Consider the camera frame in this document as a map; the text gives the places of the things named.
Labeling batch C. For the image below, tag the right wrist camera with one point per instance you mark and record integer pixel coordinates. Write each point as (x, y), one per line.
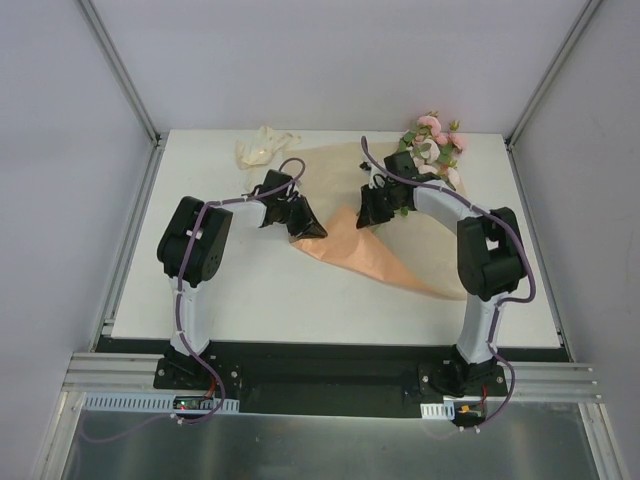
(377, 179)

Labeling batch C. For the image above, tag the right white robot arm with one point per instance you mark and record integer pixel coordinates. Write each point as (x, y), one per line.
(490, 256)

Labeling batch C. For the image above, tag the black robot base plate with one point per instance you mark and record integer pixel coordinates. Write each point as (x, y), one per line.
(330, 379)

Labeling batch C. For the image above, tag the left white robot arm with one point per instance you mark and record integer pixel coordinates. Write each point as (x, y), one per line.
(191, 252)

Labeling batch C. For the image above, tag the left aluminium frame post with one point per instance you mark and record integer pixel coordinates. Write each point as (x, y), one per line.
(117, 67)

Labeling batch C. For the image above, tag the left white cable duct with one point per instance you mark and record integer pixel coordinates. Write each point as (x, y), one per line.
(158, 403)

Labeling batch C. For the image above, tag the white cable duct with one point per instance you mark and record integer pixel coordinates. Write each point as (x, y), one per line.
(438, 411)
(158, 403)

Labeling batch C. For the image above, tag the aluminium frame post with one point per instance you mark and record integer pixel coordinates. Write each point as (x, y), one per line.
(576, 32)
(117, 67)

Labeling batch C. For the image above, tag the pink fake flower stem three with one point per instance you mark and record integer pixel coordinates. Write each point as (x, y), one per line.
(449, 174)

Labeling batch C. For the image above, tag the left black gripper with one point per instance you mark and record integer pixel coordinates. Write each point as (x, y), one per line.
(296, 216)

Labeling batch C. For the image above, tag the kraft wrapping paper sheet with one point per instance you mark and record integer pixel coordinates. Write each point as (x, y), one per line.
(412, 251)

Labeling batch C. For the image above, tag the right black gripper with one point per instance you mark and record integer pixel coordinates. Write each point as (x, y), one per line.
(375, 204)

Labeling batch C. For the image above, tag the pink fake flower stem one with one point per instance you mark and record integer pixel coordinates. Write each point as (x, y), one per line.
(452, 143)

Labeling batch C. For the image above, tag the right white cable duct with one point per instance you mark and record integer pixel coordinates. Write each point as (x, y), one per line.
(438, 411)

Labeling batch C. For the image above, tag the pink fake flower stem four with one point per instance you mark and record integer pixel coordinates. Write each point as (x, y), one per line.
(419, 160)

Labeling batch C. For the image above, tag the right aluminium frame post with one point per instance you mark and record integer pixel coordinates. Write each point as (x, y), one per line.
(576, 32)

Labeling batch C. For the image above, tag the cream ribbon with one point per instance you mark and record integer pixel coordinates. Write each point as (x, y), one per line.
(255, 156)

